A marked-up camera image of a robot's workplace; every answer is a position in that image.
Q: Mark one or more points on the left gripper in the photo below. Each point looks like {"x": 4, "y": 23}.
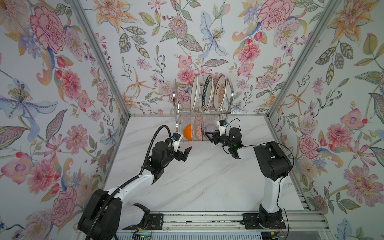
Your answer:
{"x": 178, "y": 153}

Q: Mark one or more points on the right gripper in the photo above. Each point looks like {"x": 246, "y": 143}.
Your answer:
{"x": 218, "y": 139}

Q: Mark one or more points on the lilac bowl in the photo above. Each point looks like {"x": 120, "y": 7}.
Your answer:
{"x": 209, "y": 128}

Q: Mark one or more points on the red floral patterned bowl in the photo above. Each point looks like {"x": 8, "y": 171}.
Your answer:
{"x": 199, "y": 132}

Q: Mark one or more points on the orange bowl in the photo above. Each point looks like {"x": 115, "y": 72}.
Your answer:
{"x": 188, "y": 132}

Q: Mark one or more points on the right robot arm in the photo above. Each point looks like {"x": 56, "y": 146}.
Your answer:
{"x": 273, "y": 164}

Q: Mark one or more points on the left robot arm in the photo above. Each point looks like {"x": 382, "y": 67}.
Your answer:
{"x": 110, "y": 211}

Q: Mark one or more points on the chrome two-tier dish rack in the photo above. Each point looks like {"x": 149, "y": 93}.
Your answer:
{"x": 184, "y": 116}

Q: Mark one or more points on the orange patterned plate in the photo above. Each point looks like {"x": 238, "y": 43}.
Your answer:
{"x": 220, "y": 92}

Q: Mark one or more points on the dark-rimmed lettered plate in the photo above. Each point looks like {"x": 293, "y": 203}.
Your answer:
{"x": 208, "y": 92}

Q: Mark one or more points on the white plate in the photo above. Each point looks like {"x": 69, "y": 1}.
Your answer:
{"x": 195, "y": 93}

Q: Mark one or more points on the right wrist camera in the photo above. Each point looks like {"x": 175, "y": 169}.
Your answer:
{"x": 222, "y": 125}

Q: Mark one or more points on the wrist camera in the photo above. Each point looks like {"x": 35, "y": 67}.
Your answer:
{"x": 222, "y": 125}
{"x": 176, "y": 138}

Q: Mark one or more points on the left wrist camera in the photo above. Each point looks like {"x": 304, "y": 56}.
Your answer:
{"x": 176, "y": 138}

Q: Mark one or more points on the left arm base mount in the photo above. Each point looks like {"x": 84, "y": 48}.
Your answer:
{"x": 138, "y": 217}

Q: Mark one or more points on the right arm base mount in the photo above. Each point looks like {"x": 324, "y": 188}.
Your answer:
{"x": 252, "y": 221}

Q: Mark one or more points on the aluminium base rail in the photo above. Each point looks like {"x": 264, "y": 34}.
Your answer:
{"x": 291, "y": 221}

